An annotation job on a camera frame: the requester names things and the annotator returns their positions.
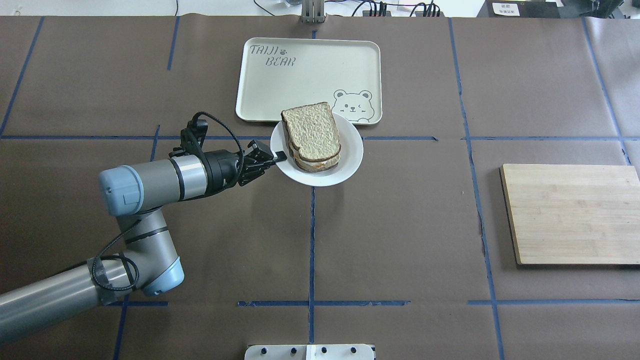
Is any white tray with bear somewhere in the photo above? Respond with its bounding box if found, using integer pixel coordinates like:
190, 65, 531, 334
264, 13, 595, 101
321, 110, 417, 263
235, 38, 383, 126

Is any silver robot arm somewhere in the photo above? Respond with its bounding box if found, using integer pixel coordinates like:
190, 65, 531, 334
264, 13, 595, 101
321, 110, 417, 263
1, 139, 309, 360

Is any white bread slice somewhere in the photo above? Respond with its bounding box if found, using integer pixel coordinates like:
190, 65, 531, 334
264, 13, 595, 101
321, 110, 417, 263
280, 101, 342, 162

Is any white pedestal base plate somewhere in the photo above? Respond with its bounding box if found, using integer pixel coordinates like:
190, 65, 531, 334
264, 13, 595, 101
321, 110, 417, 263
244, 343, 377, 360

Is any aluminium frame post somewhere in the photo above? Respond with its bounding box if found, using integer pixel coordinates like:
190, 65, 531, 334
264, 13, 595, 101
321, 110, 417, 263
301, 0, 326, 24

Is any wooden cutting board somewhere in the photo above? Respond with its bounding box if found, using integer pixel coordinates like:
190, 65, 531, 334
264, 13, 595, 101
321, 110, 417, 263
499, 163, 640, 265

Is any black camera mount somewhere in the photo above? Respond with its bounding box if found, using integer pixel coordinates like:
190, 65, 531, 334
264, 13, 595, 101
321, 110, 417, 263
169, 111, 209, 159

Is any black power supply box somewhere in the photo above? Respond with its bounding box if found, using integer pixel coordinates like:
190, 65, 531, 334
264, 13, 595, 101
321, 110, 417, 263
476, 0, 561, 19

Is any white round plate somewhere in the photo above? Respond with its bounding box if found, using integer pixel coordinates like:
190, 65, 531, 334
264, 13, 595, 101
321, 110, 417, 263
270, 111, 364, 187

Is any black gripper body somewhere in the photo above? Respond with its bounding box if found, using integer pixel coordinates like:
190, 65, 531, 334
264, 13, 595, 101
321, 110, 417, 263
204, 140, 275, 196

